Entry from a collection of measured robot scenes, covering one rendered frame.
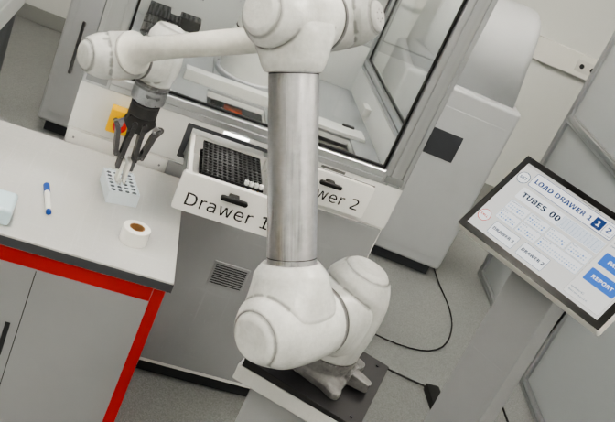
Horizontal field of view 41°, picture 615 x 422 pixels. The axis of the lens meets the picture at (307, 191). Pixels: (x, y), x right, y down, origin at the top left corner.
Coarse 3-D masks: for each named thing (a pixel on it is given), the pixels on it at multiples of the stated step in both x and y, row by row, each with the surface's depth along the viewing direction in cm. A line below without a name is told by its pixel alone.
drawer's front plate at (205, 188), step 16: (192, 176) 213; (176, 192) 214; (192, 192) 215; (208, 192) 215; (224, 192) 216; (240, 192) 216; (256, 192) 218; (176, 208) 216; (192, 208) 217; (224, 208) 218; (240, 208) 218; (256, 208) 218; (240, 224) 220; (256, 224) 221
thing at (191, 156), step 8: (192, 136) 243; (200, 136) 246; (192, 144) 238; (200, 144) 247; (224, 144) 248; (184, 152) 245; (192, 152) 233; (248, 152) 250; (184, 160) 237; (192, 160) 228; (264, 160) 251; (184, 168) 230; (192, 168) 238; (264, 168) 249; (264, 176) 245; (264, 184) 241; (264, 192) 238
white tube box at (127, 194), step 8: (104, 168) 225; (104, 176) 222; (112, 176) 223; (120, 176) 225; (128, 176) 228; (104, 184) 221; (112, 184) 219; (120, 184) 222; (128, 184) 223; (104, 192) 219; (112, 192) 216; (120, 192) 217; (128, 192) 220; (136, 192) 221; (112, 200) 217; (120, 200) 218; (128, 200) 219; (136, 200) 220
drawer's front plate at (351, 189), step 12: (336, 180) 253; (348, 180) 253; (324, 192) 254; (336, 192) 254; (348, 192) 255; (360, 192) 255; (372, 192) 256; (324, 204) 256; (336, 204) 256; (348, 204) 257; (360, 204) 257; (360, 216) 259
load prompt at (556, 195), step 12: (540, 180) 248; (540, 192) 246; (552, 192) 245; (564, 192) 244; (564, 204) 242; (576, 204) 240; (576, 216) 238; (588, 216) 237; (600, 216) 236; (600, 228) 234; (612, 228) 233
